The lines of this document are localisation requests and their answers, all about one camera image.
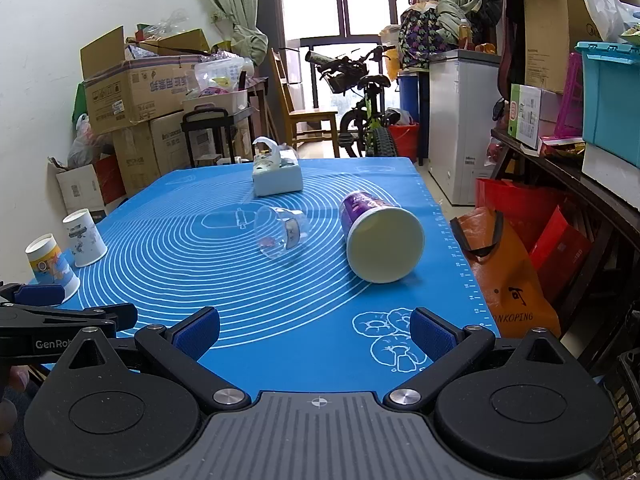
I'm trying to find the tall brown cardboard box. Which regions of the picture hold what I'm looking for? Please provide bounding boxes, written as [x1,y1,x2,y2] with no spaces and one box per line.
[524,0,601,93]

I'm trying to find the wooden chair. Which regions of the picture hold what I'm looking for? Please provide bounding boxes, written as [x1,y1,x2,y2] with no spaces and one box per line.
[268,49,340,158]

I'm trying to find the white tissue box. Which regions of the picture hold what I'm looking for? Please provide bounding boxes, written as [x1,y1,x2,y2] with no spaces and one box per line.
[252,136,304,197]

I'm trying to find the large open cardboard box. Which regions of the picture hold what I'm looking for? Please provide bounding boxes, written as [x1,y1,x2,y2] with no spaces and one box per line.
[80,27,208,134]

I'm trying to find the patterned dark bag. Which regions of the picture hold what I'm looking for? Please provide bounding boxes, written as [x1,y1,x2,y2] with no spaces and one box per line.
[398,6,449,70]

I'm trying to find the black utility cart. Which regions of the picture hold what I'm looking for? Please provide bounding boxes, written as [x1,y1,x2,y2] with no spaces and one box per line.
[181,104,255,168]

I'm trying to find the white red cardboard box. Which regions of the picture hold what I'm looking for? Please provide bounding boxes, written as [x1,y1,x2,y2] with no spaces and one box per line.
[48,155,127,223]

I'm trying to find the green white small box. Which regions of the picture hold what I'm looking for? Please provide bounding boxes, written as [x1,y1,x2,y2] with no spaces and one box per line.
[508,84,563,151]

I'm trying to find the yellow blue paper cup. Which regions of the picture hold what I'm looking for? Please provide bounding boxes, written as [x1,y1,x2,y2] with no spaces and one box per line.
[25,233,80,302]

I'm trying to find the dark wooden shelf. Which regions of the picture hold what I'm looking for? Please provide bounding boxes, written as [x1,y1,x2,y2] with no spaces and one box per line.
[491,128,639,250]

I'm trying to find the red plastic bucket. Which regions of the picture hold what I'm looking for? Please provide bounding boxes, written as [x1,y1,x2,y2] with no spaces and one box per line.
[388,124,420,162]

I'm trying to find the pink plastic rack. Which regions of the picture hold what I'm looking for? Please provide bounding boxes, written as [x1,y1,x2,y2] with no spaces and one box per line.
[554,52,584,138]

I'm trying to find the blue barrel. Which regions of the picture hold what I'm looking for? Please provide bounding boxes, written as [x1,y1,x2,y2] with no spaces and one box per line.
[397,73,420,122]

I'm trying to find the teal plastic storage bin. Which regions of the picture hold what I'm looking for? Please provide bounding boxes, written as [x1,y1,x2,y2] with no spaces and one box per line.
[576,41,640,167]

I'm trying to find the orange shopping bag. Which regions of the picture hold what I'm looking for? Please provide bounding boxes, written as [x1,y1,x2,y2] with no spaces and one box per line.
[450,207,561,338]

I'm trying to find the white grey-print paper cup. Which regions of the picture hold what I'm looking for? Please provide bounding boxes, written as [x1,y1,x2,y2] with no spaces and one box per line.
[62,208,107,268]

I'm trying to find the person's left hand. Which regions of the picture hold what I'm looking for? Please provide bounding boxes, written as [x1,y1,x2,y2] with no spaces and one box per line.
[0,366,29,457]

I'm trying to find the red bag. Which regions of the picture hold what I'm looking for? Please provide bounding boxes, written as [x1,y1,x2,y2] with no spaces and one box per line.
[475,179,594,302]

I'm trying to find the lower stacked cardboard box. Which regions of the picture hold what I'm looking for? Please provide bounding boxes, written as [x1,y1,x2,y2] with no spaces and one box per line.
[112,110,191,197]

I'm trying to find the green black bicycle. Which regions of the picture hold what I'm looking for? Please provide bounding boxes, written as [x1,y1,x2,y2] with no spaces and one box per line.
[305,44,398,157]

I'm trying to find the clear plastic cup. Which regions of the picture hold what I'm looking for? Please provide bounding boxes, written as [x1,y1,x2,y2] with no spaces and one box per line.
[254,206,309,259]

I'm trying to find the white plastic bag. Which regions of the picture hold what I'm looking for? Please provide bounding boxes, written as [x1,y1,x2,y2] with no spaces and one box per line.
[584,0,639,44]

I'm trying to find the blue silicone baking mat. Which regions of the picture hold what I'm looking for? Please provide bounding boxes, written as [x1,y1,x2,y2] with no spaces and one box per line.
[68,158,494,396]

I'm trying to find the white chest freezer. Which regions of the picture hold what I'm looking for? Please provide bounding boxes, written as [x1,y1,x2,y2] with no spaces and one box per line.
[428,50,500,206]

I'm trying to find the purple white paper cup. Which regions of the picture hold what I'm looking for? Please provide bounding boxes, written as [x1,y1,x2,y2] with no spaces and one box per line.
[340,191,425,284]

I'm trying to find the plastic bag by wall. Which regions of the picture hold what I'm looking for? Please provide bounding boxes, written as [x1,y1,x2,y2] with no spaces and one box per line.
[67,114,115,169]

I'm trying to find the clear plastic container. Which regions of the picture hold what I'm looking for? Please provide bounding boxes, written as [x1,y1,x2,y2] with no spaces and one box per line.
[194,56,248,91]

